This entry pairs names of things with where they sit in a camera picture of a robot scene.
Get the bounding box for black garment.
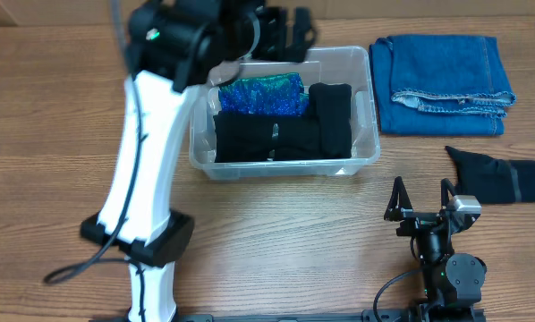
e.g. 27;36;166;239
308;82;352;158
446;146;535;204
214;112;324;163

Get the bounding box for blue green sequin garment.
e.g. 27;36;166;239
218;72;310;116

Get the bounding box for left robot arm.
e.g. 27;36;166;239
81;1;317;321

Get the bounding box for blue denim jeans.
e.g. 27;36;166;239
369;34;517;136

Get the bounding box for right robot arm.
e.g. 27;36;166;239
372;176;488;321

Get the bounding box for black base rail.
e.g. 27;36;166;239
88;308;488;322

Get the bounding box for clear plastic storage bin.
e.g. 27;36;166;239
189;46;381;181

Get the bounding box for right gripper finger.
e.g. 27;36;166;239
384;176;413;221
441;178;455;207

